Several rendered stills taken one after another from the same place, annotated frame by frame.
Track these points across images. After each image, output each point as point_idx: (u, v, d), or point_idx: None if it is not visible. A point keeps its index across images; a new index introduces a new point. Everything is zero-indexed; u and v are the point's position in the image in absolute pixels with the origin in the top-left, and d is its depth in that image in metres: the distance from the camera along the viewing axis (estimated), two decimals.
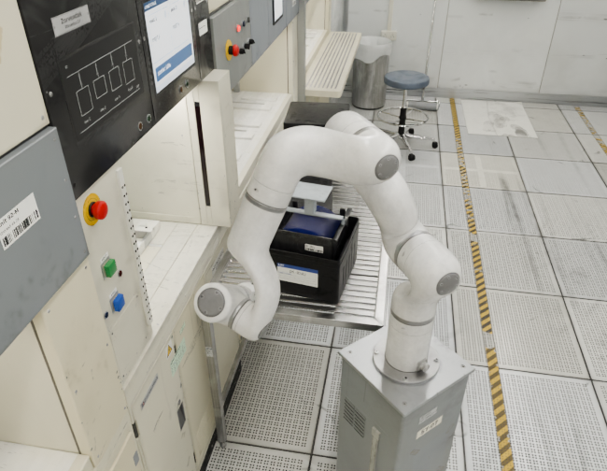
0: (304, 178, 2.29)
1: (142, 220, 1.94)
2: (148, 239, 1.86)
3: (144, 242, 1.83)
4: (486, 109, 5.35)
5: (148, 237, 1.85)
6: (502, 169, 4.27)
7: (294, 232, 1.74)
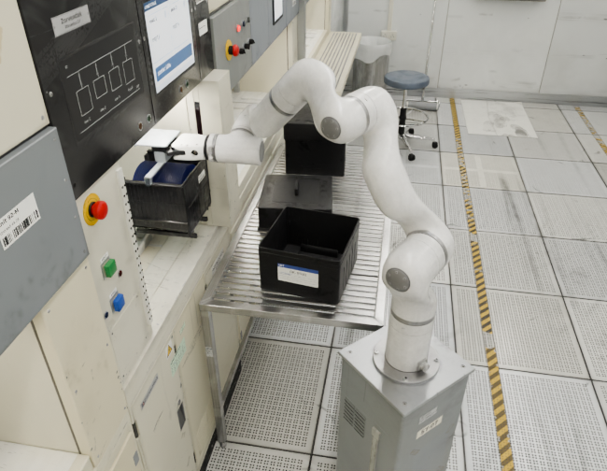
0: (304, 178, 2.29)
1: None
2: (148, 239, 1.86)
3: (144, 242, 1.83)
4: (486, 109, 5.35)
5: (148, 237, 1.85)
6: (502, 169, 4.27)
7: (184, 177, 1.66)
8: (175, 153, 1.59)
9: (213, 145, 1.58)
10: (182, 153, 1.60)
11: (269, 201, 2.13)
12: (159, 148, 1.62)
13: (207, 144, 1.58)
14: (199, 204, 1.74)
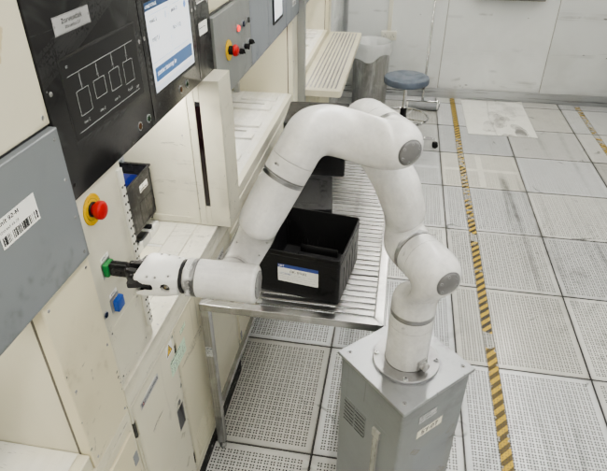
0: None
1: None
2: (148, 239, 1.86)
3: (143, 242, 1.83)
4: (486, 109, 5.35)
5: (147, 237, 1.85)
6: (502, 169, 4.27)
7: (124, 187, 1.72)
8: (137, 286, 1.15)
9: (190, 278, 1.13)
10: (148, 287, 1.15)
11: None
12: (119, 273, 1.19)
13: (183, 277, 1.14)
14: (141, 212, 1.80)
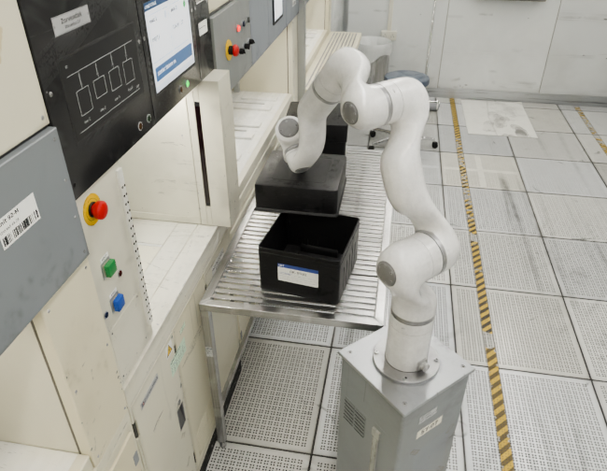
0: None
1: None
2: None
3: None
4: (486, 109, 5.35)
5: None
6: (502, 169, 4.27)
7: None
8: None
9: None
10: None
11: (268, 178, 1.87)
12: None
13: None
14: None
